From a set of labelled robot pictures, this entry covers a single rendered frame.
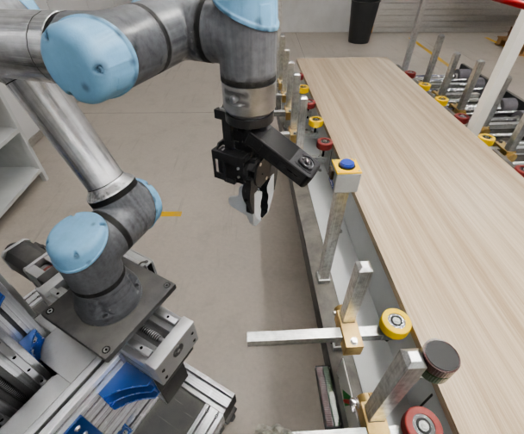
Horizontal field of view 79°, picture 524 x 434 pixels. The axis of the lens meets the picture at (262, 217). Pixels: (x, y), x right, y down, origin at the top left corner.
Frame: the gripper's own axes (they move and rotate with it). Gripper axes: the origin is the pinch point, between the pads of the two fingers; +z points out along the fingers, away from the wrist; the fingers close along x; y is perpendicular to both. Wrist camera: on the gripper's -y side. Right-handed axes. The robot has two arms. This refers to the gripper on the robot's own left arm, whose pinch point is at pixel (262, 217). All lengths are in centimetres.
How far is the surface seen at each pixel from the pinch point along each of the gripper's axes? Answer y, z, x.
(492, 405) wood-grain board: -55, 41, -10
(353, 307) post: -19.8, 37.1, -15.8
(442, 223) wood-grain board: -38, 41, -69
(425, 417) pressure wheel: -42, 41, 1
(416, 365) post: -32.9, 15.3, 5.0
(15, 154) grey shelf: 281, 106, -68
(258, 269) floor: 47, 132, -80
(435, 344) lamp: -35.0, 14.9, -0.2
